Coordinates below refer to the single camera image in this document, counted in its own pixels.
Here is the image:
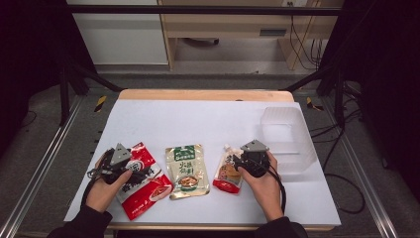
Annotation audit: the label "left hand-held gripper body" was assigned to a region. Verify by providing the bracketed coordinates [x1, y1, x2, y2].
[87, 142, 133, 185]

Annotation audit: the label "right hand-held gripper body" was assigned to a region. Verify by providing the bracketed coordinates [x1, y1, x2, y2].
[240, 139, 271, 179]

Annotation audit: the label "small red-beige snack packet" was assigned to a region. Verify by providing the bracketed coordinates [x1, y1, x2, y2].
[212, 143, 246, 194]

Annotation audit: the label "red and white sauce packet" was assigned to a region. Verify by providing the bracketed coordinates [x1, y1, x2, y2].
[115, 142, 174, 221]

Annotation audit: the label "clear plastic container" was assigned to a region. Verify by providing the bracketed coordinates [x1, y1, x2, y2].
[259, 106, 318, 175]

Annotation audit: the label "green and beige sauce packet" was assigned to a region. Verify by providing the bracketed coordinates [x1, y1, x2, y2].
[164, 144, 211, 200]

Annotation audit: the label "person's right hand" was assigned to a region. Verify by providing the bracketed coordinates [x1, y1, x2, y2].
[238, 151, 285, 222]

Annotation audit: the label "person's left hand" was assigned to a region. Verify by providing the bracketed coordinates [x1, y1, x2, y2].
[86, 170, 133, 213]

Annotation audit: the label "white table sheet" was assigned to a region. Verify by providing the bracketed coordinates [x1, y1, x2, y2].
[63, 99, 342, 226]

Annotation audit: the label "white cabinet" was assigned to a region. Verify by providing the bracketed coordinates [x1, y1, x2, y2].
[65, 0, 169, 65]

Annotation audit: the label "light wooden desk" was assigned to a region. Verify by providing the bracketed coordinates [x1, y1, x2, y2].
[157, 0, 345, 71]

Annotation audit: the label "black curtain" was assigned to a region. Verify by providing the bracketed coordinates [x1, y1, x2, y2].
[0, 0, 97, 157]
[318, 0, 420, 199]

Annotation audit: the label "black horizontal bar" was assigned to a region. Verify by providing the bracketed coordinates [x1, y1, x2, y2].
[65, 4, 343, 17]

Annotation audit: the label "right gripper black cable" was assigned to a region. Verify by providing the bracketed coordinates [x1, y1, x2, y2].
[266, 167, 287, 214]

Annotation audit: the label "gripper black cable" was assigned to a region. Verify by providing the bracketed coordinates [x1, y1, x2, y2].
[80, 172, 100, 207]
[266, 167, 287, 214]

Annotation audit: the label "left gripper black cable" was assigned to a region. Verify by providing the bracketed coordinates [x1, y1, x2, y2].
[80, 172, 100, 207]

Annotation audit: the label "black floor cable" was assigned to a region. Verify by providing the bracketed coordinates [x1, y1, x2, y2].
[310, 108, 366, 215]

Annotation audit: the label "hanging black cables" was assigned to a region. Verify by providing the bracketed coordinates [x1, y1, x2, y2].
[289, 14, 328, 71]

